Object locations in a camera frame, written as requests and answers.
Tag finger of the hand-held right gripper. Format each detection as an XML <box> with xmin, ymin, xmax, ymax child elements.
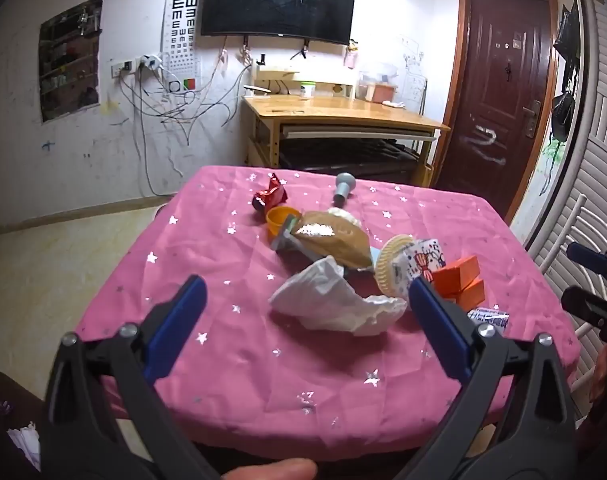
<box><xmin>561</xmin><ymin>285</ymin><xmax>607</xmax><ymax>332</ymax></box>
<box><xmin>566</xmin><ymin>241</ymin><xmax>607</xmax><ymax>286</ymax></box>

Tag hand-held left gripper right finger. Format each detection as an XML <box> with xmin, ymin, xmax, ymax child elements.
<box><xmin>398</xmin><ymin>276</ymin><xmax>579</xmax><ymax>480</ymax></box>

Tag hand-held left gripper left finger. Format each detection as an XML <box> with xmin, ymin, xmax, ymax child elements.
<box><xmin>40</xmin><ymin>274</ymin><xmax>219</xmax><ymax>480</ymax></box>

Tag white cartoon-print tissue packet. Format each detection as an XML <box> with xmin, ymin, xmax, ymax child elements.
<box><xmin>391</xmin><ymin>237</ymin><xmax>447</xmax><ymax>291</ymax></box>

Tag dark trash bin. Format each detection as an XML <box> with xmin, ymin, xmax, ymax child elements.
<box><xmin>0</xmin><ymin>370</ymin><xmax>47</xmax><ymax>480</ymax></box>

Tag person's right hand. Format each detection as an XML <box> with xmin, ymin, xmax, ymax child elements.
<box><xmin>589</xmin><ymin>342</ymin><xmax>607</xmax><ymax>403</ymax></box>

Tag person's left hand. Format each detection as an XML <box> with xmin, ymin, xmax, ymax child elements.
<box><xmin>221</xmin><ymin>459</ymin><xmax>318</xmax><ymax>480</ymax></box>

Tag white metal chair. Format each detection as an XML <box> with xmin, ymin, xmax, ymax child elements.
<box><xmin>526</xmin><ymin>192</ymin><xmax>607</xmax><ymax>396</ymax></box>

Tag small purple white packet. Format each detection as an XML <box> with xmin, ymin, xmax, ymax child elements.
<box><xmin>467</xmin><ymin>306</ymin><xmax>510</xmax><ymax>336</ymax></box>

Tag orange cardboard box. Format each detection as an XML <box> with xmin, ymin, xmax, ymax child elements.
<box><xmin>430</xmin><ymin>255</ymin><xmax>481</xmax><ymax>298</ymax></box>
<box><xmin>453</xmin><ymin>277</ymin><xmax>485</xmax><ymax>311</ymax></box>

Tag pink star-print tablecloth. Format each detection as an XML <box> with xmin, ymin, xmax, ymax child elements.
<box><xmin>76</xmin><ymin>165</ymin><xmax>581</xmax><ymax>463</ymax></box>

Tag round beige wafer biscuit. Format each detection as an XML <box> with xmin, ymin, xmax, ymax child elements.
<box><xmin>374</xmin><ymin>234</ymin><xmax>415</xmax><ymax>297</ymax></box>

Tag crumpled white tissue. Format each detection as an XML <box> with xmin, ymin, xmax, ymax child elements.
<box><xmin>268</xmin><ymin>255</ymin><xmax>409</xmax><ymax>337</ymax></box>

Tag brown paper bag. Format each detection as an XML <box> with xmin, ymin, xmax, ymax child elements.
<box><xmin>290</xmin><ymin>210</ymin><xmax>375</xmax><ymax>271</ymax></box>

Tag black hanging bag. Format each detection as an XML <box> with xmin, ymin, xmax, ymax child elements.
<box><xmin>553</xmin><ymin>0</ymin><xmax>581</xmax><ymax>61</ymax></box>
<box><xmin>552</xmin><ymin>91</ymin><xmax>577</xmax><ymax>143</ymax></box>

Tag orange plastic cup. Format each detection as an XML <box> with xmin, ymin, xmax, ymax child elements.
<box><xmin>265</xmin><ymin>206</ymin><xmax>302</xmax><ymax>237</ymax></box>

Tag red foil wrapper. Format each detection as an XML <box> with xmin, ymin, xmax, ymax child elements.
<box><xmin>252</xmin><ymin>172</ymin><xmax>289</xmax><ymax>211</ymax></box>

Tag crumpled white paper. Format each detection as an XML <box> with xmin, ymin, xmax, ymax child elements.
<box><xmin>8</xmin><ymin>422</ymin><xmax>42</xmax><ymax>468</ymax></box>

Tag dark red door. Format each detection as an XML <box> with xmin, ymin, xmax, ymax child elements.
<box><xmin>436</xmin><ymin>0</ymin><xmax>559</xmax><ymax>221</ymax></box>

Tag wooden desk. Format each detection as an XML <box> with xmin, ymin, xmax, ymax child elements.
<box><xmin>241</xmin><ymin>95</ymin><xmax>451</xmax><ymax>186</ymax></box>

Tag pink storage box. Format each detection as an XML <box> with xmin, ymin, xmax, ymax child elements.
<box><xmin>366</xmin><ymin>82</ymin><xmax>398</xmax><ymax>103</ymax></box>

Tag clear plastic container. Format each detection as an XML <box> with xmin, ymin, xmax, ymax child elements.
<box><xmin>358</xmin><ymin>62</ymin><xmax>399</xmax><ymax>86</ymax></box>

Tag white power strip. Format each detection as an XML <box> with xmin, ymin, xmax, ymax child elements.
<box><xmin>110</xmin><ymin>55</ymin><xmax>164</xmax><ymax>78</ymax></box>

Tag white wooden desk shelf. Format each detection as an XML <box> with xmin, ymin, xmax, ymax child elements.
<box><xmin>255</xmin><ymin>67</ymin><xmax>359</xmax><ymax>100</ymax></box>

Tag white eye chart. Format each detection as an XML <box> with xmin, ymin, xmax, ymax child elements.
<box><xmin>164</xmin><ymin>0</ymin><xmax>203</xmax><ymax>93</ymax></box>

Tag metal door handle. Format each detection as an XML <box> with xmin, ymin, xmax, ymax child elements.
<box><xmin>523</xmin><ymin>100</ymin><xmax>541</xmax><ymax>137</ymax></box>

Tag tangled wall cables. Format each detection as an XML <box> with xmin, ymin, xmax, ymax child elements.
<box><xmin>116</xmin><ymin>50</ymin><xmax>254</xmax><ymax>196</ymax></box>

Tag dark wall recess shelf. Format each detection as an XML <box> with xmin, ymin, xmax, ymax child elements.
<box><xmin>38</xmin><ymin>0</ymin><xmax>104</xmax><ymax>123</ymax></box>

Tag black wall television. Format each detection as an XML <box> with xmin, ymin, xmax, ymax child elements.
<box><xmin>201</xmin><ymin>0</ymin><xmax>357</xmax><ymax>47</ymax></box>

